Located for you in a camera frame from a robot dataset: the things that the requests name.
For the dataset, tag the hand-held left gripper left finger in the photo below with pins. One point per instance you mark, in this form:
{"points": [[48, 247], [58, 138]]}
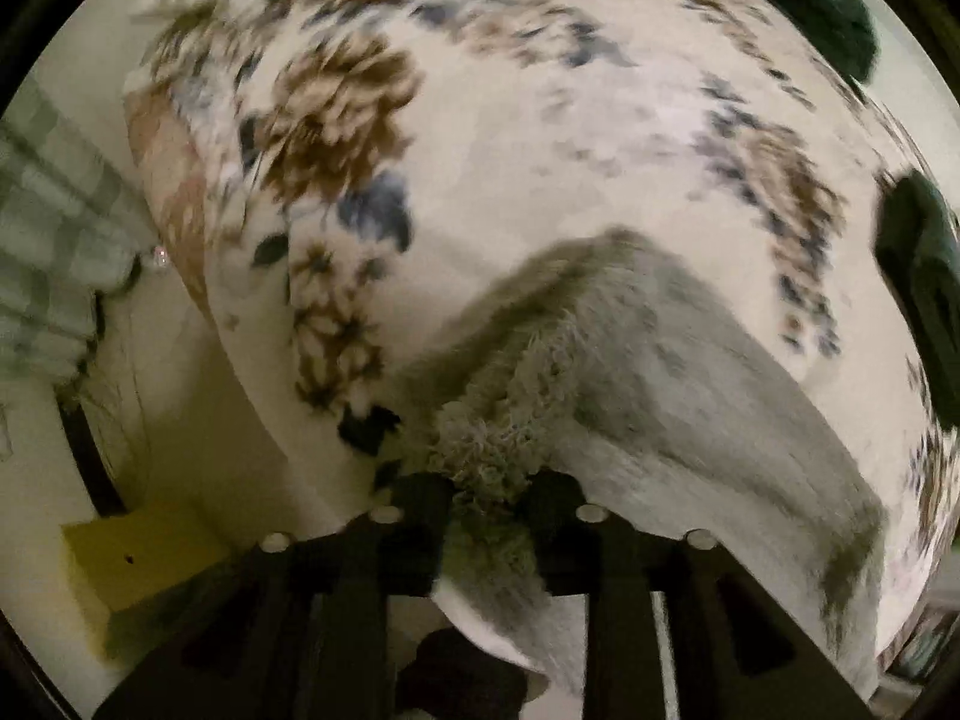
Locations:
{"points": [[420, 536]]}

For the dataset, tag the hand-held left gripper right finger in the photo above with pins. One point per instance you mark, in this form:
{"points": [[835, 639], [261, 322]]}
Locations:
{"points": [[559, 536]]}

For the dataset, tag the grey fluffy towel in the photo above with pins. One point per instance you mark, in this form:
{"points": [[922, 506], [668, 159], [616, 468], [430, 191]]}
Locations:
{"points": [[675, 390]]}

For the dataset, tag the dark round object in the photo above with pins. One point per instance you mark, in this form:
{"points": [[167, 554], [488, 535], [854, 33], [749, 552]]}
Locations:
{"points": [[457, 679]]}

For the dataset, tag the yellow box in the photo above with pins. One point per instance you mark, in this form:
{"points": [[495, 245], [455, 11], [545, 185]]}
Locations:
{"points": [[135, 570]]}

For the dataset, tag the floral printed blanket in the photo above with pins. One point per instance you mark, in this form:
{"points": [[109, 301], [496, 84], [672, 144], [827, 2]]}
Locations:
{"points": [[525, 127]]}

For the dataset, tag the green plaid cloth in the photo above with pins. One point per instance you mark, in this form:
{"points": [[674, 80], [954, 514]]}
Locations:
{"points": [[52, 240]]}

